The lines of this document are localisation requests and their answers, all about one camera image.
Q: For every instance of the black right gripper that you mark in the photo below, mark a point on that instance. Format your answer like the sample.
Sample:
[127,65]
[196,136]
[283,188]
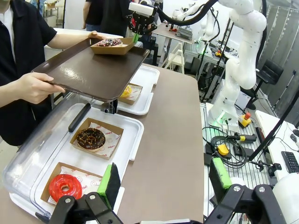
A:
[143,19]

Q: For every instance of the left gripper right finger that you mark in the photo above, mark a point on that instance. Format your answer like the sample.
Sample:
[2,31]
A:
[218,177]

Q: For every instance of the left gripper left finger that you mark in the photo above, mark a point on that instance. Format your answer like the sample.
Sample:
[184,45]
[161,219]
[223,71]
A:
[112,186]

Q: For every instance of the paper liner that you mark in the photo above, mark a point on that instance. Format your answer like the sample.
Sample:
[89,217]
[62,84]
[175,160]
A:
[91,180]
[109,147]
[135,93]

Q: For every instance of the chocolate donut with coloured sprinkles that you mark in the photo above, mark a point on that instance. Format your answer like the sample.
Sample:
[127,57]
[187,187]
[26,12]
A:
[104,43]

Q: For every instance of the red glazed donut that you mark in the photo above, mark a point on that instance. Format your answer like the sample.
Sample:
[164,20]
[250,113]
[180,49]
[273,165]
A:
[52,173]
[56,184]

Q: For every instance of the dark brown serving tray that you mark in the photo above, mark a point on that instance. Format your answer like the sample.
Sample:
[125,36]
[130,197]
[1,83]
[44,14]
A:
[93,74]

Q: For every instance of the person's right forearm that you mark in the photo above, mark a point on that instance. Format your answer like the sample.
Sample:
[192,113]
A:
[9,95]

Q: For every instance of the person's left forearm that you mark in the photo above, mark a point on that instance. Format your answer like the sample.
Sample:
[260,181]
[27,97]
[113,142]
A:
[67,40]

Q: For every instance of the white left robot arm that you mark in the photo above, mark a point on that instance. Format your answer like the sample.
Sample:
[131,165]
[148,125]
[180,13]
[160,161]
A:
[287,198]

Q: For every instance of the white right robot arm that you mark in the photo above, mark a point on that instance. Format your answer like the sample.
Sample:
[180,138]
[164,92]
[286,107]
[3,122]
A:
[240,70]

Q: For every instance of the paper liner under chocolate donut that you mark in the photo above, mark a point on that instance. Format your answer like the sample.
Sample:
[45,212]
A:
[109,147]

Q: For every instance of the person dressed in black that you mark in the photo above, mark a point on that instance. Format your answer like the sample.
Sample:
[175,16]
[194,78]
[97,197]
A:
[105,16]

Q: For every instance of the chocolate donut with nut crumbs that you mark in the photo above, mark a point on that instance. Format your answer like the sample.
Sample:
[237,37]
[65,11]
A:
[98,142]

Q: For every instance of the paper liner under yellow donut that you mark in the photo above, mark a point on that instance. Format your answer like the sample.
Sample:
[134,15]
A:
[135,93]

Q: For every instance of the yellow glazed donut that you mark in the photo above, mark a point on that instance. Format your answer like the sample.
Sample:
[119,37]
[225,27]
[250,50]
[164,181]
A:
[127,92]
[126,100]

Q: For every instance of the person in black shirt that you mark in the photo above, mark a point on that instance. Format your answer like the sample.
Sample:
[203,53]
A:
[23,35]

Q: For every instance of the person's left hand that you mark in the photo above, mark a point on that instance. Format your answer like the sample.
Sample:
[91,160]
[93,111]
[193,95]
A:
[94,35]

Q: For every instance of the person's right hand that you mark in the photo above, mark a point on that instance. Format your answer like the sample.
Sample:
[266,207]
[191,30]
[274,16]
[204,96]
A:
[32,88]

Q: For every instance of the yellow black pendant device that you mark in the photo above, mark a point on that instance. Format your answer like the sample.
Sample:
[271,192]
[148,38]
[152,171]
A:
[223,150]

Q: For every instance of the aluminium slat platform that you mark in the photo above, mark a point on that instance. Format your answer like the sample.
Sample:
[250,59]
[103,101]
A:
[247,173]

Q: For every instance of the white step stool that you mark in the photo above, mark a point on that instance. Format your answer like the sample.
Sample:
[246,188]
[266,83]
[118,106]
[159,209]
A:
[176,60]

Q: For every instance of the white display tray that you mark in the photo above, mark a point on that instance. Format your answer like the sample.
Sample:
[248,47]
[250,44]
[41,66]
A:
[144,77]
[130,130]

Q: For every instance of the yellow red emergency stop button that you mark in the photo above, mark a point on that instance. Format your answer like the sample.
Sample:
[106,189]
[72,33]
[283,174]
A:
[245,120]

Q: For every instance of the white desk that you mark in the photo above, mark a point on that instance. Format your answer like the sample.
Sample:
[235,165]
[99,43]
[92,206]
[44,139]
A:
[278,140]

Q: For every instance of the black slanted pole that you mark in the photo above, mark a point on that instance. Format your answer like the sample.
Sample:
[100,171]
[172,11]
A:
[273,130]

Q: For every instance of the black keyboard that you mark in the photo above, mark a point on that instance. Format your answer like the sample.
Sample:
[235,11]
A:
[290,162]

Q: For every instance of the black office chair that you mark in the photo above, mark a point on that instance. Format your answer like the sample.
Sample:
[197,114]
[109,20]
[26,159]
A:
[271,70]

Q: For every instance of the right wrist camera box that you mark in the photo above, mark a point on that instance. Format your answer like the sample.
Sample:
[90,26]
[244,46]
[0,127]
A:
[142,8]

